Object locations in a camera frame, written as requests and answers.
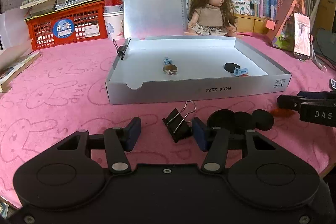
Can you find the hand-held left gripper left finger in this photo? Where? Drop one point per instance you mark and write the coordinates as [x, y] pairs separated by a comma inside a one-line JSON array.
[[132, 134]]

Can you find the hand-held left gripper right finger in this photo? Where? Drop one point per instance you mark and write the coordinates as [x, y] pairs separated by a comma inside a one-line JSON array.
[[199, 134]]

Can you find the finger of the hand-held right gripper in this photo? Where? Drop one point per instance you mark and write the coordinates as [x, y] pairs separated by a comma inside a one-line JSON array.
[[313, 94], [288, 102]]

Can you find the orange plastic piece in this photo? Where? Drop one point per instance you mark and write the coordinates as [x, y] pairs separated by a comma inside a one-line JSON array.
[[283, 112]]

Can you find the large black binder clip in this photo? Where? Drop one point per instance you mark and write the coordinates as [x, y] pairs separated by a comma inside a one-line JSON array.
[[178, 124]]

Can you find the black round disc lid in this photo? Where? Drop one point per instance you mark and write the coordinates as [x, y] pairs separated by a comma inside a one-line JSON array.
[[263, 120]]

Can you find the black round container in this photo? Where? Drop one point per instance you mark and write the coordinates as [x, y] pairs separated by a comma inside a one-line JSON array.
[[242, 121]]

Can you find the small blue hair clip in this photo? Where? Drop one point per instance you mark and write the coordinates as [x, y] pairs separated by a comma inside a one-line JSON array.
[[240, 71]]

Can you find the brown smooth stone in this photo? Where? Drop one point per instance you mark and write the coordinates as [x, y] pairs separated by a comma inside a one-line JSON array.
[[168, 68]]

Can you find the large blue hair clip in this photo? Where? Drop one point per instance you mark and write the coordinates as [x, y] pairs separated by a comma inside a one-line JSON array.
[[168, 60]]

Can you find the grey cardboard box tray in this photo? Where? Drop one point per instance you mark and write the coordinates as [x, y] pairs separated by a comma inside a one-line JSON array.
[[183, 50]]

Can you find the smartphone with lit screen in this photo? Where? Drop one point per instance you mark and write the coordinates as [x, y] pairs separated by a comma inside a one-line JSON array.
[[302, 35]]

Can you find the pink cardboard house stand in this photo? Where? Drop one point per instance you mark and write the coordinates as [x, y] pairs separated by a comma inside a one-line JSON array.
[[283, 19]]

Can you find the pink rabbit print towel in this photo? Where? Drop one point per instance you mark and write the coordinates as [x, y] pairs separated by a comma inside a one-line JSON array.
[[65, 87]]

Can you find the wooden shelf box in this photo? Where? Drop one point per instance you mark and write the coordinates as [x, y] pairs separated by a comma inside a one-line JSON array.
[[257, 24]]

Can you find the brown cardboard sheet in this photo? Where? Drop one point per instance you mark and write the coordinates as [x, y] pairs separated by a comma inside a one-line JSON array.
[[326, 11]]

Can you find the small black binder clip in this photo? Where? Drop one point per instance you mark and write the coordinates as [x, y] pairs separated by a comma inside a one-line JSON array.
[[122, 50]]

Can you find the white printed carton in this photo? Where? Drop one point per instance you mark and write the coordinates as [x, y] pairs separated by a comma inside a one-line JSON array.
[[242, 5]]

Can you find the stacked white paper cups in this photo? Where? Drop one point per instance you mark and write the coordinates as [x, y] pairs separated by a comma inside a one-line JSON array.
[[114, 24]]

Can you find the long-haired baby doll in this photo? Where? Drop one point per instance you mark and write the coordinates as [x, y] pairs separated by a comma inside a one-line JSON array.
[[210, 14]]

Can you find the open book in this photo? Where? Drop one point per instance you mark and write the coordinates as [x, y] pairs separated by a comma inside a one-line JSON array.
[[15, 66]]

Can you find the red plastic crate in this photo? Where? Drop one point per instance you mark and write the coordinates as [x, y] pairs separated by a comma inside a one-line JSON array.
[[42, 29]]

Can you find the white paper sheets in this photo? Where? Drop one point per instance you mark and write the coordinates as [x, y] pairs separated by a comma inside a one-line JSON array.
[[13, 27]]

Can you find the grey grid cutting mat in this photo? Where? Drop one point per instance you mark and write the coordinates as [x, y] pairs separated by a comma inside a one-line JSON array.
[[13, 1]]

